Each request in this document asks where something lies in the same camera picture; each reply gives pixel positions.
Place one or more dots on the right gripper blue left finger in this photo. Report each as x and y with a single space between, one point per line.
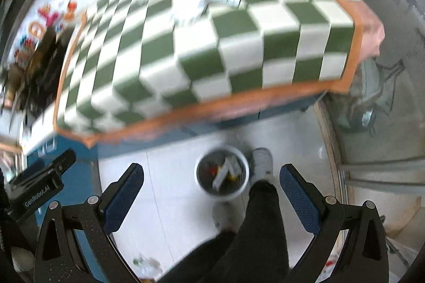
117 199

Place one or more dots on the grey slipper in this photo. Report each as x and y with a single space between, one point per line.
225 217
261 165

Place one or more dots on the long white pink box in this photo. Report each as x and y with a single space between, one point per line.
223 171

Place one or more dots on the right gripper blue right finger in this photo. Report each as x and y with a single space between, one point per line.
305 198

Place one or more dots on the white round trash bin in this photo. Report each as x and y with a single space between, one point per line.
206 169

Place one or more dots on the white wrapper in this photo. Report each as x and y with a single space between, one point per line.
188 12

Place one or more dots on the colourful wall stickers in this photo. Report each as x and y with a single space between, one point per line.
41 15

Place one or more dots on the black frying pan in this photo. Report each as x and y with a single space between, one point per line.
38 85

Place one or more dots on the person's black trouser legs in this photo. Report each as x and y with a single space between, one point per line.
257 252

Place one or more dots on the green white checkered tablecloth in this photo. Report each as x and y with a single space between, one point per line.
131 71

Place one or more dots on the left grey slipper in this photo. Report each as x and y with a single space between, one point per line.
225 217

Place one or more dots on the right grey slipper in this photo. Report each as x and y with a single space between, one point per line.
261 165

